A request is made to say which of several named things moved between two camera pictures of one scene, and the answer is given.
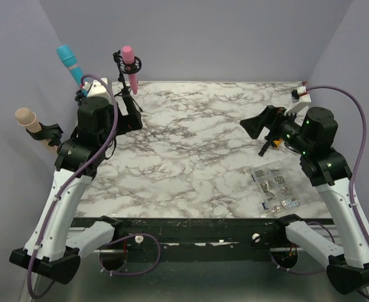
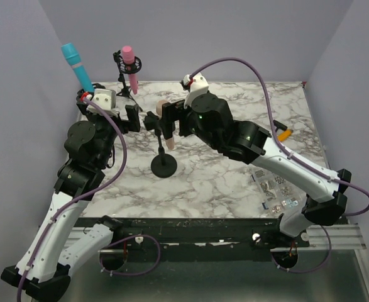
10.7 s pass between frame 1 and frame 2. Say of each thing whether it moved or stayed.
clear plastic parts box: stayed
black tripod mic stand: stayed
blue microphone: moved
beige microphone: moved
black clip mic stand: moved
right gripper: moved
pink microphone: stayed
